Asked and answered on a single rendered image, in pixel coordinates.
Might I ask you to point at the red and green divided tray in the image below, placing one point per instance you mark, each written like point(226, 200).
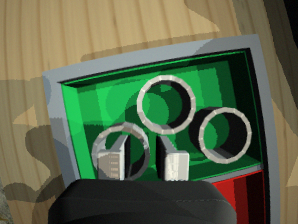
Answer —
point(86, 98)

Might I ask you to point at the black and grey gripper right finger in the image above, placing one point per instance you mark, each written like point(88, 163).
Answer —
point(171, 164)

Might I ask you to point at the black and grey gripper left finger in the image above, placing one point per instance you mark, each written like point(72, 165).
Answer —
point(114, 163)

